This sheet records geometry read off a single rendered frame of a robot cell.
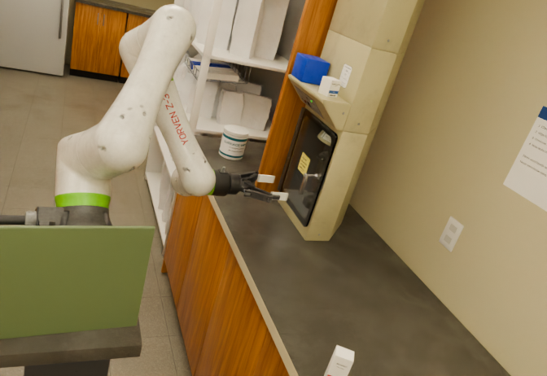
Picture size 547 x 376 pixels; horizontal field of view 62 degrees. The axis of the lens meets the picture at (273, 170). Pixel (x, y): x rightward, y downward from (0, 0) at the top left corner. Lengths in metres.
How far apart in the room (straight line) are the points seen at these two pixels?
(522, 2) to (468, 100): 0.36
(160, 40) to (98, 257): 0.56
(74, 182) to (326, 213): 0.98
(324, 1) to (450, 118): 0.66
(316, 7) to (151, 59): 0.86
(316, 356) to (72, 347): 0.63
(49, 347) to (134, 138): 0.53
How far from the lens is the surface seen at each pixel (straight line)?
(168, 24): 1.28
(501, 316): 1.71
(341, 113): 1.61
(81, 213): 1.16
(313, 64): 1.75
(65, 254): 1.12
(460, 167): 1.81
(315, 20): 1.89
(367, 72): 1.61
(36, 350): 1.24
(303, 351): 1.35
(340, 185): 1.75
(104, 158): 1.07
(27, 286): 1.17
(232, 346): 1.80
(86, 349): 1.24
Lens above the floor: 1.84
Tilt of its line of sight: 22 degrees down
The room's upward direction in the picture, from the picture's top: 16 degrees clockwise
